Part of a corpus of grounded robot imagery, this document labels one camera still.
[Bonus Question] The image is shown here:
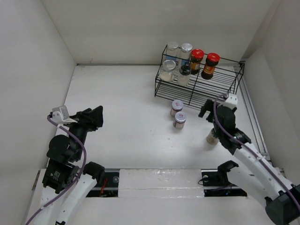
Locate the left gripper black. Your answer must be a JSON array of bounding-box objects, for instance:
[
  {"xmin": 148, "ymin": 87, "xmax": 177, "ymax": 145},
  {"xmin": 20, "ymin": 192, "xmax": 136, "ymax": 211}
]
[{"xmin": 65, "ymin": 105, "xmax": 103, "ymax": 159}]

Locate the black cap brown grinder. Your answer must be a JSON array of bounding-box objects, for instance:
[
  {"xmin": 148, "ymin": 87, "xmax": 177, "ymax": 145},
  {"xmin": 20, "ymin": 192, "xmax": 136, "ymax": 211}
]
[{"xmin": 206, "ymin": 129, "xmax": 219, "ymax": 145}]

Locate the red label spice jar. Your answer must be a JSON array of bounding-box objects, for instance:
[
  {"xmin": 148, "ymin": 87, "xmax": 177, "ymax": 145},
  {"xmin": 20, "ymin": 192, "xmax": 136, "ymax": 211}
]
[
  {"xmin": 173, "ymin": 111, "xmax": 187, "ymax": 129},
  {"xmin": 170, "ymin": 99, "xmax": 184, "ymax": 117}
]

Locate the black cap white grinder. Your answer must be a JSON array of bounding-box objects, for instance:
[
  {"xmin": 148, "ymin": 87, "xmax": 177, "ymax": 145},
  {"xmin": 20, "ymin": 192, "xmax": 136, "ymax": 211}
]
[{"xmin": 177, "ymin": 62, "xmax": 191, "ymax": 86}]

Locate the red lid sauce jar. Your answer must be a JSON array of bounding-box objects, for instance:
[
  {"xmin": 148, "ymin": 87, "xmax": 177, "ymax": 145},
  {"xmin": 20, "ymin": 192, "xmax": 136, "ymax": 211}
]
[
  {"xmin": 190, "ymin": 49, "xmax": 204, "ymax": 75},
  {"xmin": 201, "ymin": 52, "xmax": 220, "ymax": 80}
]

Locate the clear glass jar white powder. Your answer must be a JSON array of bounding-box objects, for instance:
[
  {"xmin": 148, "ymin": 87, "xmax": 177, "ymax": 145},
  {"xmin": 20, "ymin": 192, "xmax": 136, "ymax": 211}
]
[{"xmin": 159, "ymin": 60, "xmax": 177, "ymax": 82}]

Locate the silver lid blue label shaker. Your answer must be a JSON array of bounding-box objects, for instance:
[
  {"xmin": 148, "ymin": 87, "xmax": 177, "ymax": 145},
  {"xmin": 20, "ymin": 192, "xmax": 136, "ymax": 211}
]
[{"xmin": 178, "ymin": 43, "xmax": 193, "ymax": 67}]

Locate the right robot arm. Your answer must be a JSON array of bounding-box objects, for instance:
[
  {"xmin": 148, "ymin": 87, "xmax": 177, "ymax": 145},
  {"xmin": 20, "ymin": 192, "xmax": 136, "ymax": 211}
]
[{"xmin": 199, "ymin": 96, "xmax": 300, "ymax": 225}]

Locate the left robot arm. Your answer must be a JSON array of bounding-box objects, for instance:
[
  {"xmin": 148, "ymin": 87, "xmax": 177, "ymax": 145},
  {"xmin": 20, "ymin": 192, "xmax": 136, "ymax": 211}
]
[{"xmin": 27, "ymin": 105, "xmax": 105, "ymax": 225}]

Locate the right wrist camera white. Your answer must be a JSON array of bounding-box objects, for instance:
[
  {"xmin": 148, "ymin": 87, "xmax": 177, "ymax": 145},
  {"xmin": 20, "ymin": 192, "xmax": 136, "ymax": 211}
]
[{"xmin": 222, "ymin": 93, "xmax": 238, "ymax": 111}]

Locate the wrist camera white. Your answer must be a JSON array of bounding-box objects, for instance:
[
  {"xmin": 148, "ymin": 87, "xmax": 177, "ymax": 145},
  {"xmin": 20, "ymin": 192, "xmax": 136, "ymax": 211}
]
[
  {"xmin": 222, "ymin": 93, "xmax": 238, "ymax": 111},
  {"xmin": 50, "ymin": 105, "xmax": 77, "ymax": 124}
]

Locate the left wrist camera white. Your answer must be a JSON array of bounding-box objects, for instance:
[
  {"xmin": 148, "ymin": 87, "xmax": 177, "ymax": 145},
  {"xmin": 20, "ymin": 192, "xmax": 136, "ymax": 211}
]
[{"xmin": 50, "ymin": 105, "xmax": 77, "ymax": 124}]

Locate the black wire rack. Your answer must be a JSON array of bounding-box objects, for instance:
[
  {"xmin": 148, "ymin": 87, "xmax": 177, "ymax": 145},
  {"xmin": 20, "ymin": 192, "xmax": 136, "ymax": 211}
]
[{"xmin": 154, "ymin": 45, "xmax": 245, "ymax": 109}]

